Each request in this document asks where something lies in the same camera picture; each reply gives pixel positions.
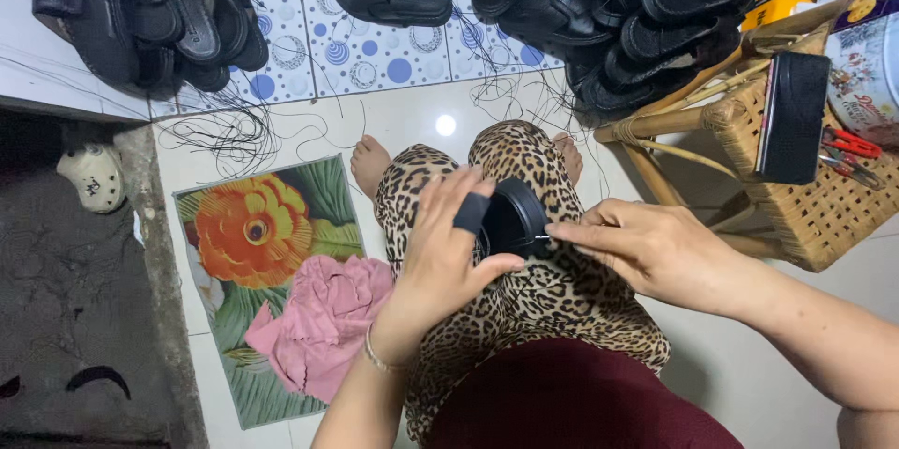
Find person's right hand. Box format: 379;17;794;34
544;198;740;318

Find person's left hand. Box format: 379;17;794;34
371;167;525;367

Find black sandal being sewn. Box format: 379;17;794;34
479;178;553;260

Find leopard print trousers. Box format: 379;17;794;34
372;119;672;447

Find person's right foot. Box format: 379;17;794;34
551;132;585;187

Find person's foot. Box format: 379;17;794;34
350;134;393;203
551;132;585;187

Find black finger guard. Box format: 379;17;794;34
453;192;492;236

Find maroon shirt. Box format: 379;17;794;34
423;336;747;449

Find loose black thread strands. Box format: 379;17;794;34
467;66;613;176

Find large heap of black sandals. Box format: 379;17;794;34
471;0;788;121

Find woven rattan stool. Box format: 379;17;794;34
593;0;899;274

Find person's left foot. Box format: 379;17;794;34
350;134;393;203

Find black rectangular block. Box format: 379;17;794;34
755;51;834;186

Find small metal scissors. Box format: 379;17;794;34
818;153;887;191

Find pink cloth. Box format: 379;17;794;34
243;254;396;405

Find round printed biscuit tin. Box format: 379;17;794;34
825;0;899;149

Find floral printed mat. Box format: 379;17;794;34
172;154;368;430

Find tangle of black threads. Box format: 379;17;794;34
156;80;368;183

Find small pile of black sandals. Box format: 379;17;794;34
24;0;270;102

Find white clog shoe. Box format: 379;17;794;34
56;143;128;215

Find thin wrist bracelet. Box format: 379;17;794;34
363;324;410;374

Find red-handled scissors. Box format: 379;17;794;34
820;126;884;160

